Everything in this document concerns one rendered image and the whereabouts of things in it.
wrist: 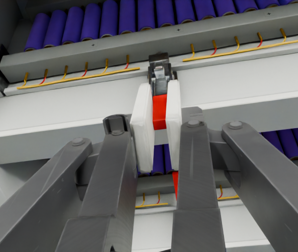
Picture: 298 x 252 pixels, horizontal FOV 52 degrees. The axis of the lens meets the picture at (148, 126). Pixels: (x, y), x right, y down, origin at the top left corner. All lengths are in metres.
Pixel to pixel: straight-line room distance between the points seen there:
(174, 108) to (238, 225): 0.27
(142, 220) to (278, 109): 0.23
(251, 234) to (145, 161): 0.27
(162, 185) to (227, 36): 0.21
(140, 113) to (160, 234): 0.27
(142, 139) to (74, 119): 0.13
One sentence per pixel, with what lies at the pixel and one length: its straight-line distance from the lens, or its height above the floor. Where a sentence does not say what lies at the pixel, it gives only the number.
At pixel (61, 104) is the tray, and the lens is 0.30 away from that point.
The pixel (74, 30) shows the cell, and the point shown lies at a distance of 0.35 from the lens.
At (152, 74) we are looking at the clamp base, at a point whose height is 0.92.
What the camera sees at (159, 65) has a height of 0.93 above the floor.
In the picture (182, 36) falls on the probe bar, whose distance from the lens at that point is 0.29.
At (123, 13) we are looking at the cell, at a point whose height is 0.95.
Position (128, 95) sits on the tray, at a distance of 0.28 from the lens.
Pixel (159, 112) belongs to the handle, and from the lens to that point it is 0.20.
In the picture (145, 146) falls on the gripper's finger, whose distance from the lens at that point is 0.15.
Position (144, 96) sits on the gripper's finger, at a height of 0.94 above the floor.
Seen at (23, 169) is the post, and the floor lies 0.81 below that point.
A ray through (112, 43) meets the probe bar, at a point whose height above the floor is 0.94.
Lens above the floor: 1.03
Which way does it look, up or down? 34 degrees down
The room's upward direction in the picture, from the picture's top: 12 degrees counter-clockwise
